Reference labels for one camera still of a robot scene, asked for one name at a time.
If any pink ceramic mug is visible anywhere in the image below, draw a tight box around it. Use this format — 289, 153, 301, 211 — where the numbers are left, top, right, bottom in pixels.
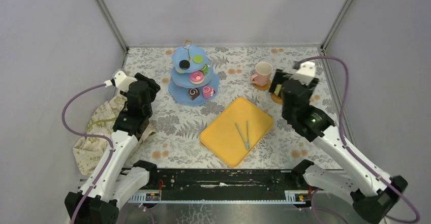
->
251, 61, 273, 86

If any white glazed donut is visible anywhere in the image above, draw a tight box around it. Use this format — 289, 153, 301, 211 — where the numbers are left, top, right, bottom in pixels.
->
175, 68, 185, 74

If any black sandwich cookie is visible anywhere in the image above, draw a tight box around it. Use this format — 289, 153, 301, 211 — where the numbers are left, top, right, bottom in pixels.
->
178, 59, 190, 70

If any blue three-tier cake stand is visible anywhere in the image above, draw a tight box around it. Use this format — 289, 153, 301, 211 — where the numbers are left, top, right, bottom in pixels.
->
168, 40, 220, 106

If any chocolate swirl roll cake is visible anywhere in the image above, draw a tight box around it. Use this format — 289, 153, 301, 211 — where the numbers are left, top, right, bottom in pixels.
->
188, 88, 200, 101

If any pink sprinkled donut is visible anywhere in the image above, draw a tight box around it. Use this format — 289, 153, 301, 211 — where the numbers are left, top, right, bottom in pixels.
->
189, 71, 205, 84

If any green macaron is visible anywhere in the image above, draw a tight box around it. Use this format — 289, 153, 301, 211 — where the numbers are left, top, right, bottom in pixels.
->
193, 55, 204, 64

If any green swirl roll cake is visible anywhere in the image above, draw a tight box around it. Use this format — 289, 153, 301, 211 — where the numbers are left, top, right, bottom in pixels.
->
200, 64, 210, 76

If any pink swirl roll cake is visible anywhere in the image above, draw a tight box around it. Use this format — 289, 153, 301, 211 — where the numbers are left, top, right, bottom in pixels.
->
202, 85, 216, 99

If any yellow serving tray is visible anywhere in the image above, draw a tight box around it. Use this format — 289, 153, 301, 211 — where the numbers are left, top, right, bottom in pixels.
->
200, 98, 273, 168

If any green ceramic mug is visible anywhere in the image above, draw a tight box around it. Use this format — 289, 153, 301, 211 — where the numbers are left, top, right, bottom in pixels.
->
273, 84, 282, 97

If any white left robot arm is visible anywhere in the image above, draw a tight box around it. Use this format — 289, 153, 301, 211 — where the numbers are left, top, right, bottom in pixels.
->
61, 70, 160, 223

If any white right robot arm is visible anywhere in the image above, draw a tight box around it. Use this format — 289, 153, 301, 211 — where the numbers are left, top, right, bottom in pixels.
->
280, 78, 408, 223

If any woven rattan coaster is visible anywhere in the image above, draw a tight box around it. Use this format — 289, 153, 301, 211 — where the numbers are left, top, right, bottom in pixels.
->
270, 93, 283, 105
252, 82, 271, 91

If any floral tablecloth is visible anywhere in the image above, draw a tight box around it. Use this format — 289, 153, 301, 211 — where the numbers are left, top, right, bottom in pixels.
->
124, 47, 338, 170

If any beige printed cloth bag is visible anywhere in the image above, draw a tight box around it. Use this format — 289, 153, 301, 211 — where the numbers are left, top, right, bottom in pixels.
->
72, 94, 156, 176

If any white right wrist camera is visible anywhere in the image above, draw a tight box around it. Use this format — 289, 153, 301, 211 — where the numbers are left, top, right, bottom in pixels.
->
289, 61, 316, 85

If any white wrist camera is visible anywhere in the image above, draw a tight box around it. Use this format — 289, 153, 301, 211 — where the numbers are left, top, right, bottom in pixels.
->
289, 61, 316, 85
111, 69, 137, 92

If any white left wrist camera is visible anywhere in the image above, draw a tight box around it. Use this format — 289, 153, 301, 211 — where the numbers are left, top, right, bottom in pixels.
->
111, 69, 137, 92

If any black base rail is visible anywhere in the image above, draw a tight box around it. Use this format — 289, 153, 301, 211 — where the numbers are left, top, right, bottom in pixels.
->
144, 168, 315, 204

